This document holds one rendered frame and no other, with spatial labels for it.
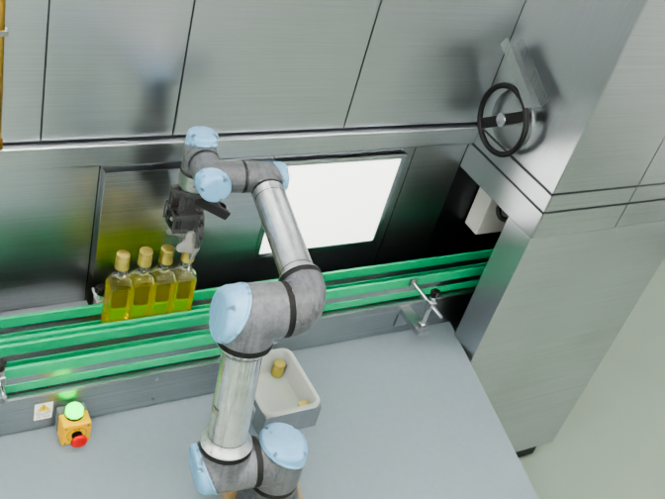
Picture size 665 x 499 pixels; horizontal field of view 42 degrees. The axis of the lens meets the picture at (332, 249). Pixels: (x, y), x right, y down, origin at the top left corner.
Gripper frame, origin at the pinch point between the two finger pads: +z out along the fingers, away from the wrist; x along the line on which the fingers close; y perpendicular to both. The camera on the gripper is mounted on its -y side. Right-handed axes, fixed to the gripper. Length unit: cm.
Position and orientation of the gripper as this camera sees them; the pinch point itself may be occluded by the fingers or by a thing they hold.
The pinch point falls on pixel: (189, 249)
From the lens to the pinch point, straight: 227.3
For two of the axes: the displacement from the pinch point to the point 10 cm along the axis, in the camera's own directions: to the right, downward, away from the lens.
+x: 4.5, 6.2, -6.4
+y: -8.6, 1.1, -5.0
